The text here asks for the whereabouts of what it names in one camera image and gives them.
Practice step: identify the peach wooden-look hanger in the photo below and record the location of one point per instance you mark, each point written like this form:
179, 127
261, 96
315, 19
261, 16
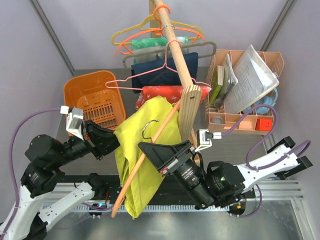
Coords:
140, 160

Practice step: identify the green white cloth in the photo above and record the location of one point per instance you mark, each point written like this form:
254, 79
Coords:
138, 44

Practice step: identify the wooden clothes rack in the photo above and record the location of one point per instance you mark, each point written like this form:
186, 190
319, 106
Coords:
191, 94

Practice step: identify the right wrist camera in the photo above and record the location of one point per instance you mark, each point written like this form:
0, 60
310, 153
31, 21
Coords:
204, 139

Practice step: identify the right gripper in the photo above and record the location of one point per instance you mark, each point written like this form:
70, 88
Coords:
160, 155

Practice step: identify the green book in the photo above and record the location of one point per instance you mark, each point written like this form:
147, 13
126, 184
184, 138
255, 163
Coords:
217, 83

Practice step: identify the yellow-green trousers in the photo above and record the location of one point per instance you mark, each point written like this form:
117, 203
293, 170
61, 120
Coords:
135, 135

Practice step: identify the red patterned cloth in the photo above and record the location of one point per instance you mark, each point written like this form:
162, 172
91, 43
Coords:
172, 93

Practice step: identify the grey cloth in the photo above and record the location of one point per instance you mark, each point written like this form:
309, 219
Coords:
149, 54

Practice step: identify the white paper document folder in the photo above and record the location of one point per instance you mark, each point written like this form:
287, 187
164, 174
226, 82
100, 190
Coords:
255, 80

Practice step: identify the navy blue trousers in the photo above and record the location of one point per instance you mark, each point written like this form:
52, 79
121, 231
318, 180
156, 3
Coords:
164, 76

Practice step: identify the peach desk organizer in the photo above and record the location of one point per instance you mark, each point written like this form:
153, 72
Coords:
274, 61

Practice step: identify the orange plastic hanger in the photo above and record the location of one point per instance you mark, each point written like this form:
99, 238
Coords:
125, 42

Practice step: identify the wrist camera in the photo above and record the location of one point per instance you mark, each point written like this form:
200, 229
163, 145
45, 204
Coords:
204, 139
74, 119

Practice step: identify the light blue headphones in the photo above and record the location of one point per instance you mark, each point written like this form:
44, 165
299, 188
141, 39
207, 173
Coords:
269, 99

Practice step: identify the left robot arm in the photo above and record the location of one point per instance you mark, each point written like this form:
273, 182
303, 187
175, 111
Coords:
28, 219

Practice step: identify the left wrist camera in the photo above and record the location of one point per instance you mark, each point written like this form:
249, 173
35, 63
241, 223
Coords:
74, 119

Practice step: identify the red cube socket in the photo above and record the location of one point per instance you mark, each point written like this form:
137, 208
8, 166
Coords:
264, 124

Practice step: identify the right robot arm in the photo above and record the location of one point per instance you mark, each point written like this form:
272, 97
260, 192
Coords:
222, 183

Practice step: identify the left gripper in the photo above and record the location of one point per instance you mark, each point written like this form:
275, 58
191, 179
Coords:
94, 135

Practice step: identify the orange plastic basket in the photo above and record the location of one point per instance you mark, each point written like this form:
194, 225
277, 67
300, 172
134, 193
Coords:
98, 95

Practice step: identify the grey plastic hanger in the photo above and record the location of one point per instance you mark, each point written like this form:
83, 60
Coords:
208, 50

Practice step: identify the yellow plastic hanger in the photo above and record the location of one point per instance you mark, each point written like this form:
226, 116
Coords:
150, 19

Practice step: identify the tape roll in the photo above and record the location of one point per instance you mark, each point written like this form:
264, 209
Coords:
217, 120

